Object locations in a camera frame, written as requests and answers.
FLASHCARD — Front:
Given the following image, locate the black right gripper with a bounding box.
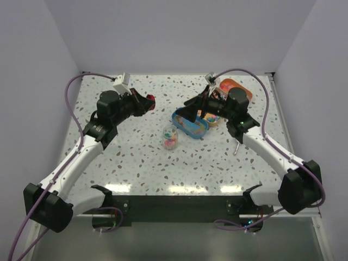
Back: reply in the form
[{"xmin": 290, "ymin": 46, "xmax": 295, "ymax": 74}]
[{"xmin": 176, "ymin": 85, "xmax": 234, "ymax": 123}]

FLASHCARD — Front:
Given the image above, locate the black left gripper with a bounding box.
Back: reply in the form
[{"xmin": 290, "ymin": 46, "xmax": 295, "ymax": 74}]
[{"xmin": 112, "ymin": 88, "xmax": 155, "ymax": 126}]

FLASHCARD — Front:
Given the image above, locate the red jar lid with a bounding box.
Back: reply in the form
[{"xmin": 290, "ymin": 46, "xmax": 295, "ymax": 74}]
[{"xmin": 146, "ymin": 94, "xmax": 156, "ymax": 111}]

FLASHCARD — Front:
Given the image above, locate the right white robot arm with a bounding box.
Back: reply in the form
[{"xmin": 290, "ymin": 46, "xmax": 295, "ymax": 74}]
[{"xmin": 177, "ymin": 88, "xmax": 325, "ymax": 214}]

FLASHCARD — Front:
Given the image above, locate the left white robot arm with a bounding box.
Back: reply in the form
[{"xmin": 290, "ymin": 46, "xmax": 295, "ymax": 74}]
[{"xmin": 23, "ymin": 88, "xmax": 156, "ymax": 233}]

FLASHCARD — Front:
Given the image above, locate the yellow oval candy tray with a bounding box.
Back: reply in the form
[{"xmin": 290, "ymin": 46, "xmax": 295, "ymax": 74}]
[{"xmin": 197, "ymin": 110, "xmax": 220, "ymax": 127}]

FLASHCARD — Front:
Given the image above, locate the blue oval candy tray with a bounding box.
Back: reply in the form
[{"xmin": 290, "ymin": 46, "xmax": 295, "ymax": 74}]
[{"xmin": 171, "ymin": 110, "xmax": 209, "ymax": 139}]

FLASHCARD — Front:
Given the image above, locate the pink oval lollipop tray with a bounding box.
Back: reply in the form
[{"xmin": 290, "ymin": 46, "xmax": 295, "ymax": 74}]
[{"xmin": 209, "ymin": 86, "xmax": 227, "ymax": 100}]

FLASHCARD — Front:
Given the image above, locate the orange oval candy tray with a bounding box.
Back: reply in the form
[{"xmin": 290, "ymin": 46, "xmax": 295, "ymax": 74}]
[{"xmin": 218, "ymin": 78, "xmax": 252, "ymax": 101}]

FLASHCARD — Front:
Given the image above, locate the clear glass jar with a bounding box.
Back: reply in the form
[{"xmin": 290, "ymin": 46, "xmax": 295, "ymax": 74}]
[{"xmin": 163, "ymin": 126, "xmax": 178, "ymax": 150}]

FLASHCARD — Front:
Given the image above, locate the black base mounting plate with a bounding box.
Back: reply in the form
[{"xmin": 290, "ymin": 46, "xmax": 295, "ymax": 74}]
[{"xmin": 83, "ymin": 195, "xmax": 274, "ymax": 228}]

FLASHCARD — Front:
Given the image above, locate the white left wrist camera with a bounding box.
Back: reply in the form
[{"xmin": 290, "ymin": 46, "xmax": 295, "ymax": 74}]
[{"xmin": 113, "ymin": 72, "xmax": 131, "ymax": 95}]

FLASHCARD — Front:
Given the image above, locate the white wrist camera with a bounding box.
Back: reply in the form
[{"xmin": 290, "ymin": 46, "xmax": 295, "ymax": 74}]
[
  {"xmin": 113, "ymin": 72, "xmax": 131, "ymax": 95},
  {"xmin": 204, "ymin": 72, "xmax": 220, "ymax": 87}
]

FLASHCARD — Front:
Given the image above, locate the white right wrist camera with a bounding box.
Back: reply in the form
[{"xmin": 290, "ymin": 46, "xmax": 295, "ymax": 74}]
[{"xmin": 204, "ymin": 72, "xmax": 220, "ymax": 87}]

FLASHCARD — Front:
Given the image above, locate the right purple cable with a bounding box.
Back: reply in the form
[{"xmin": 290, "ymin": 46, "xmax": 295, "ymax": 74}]
[{"xmin": 213, "ymin": 68, "xmax": 326, "ymax": 232}]

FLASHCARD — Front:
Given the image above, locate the aluminium frame rail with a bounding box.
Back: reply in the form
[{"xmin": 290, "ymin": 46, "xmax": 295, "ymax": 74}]
[{"xmin": 20, "ymin": 190, "xmax": 323, "ymax": 261}]

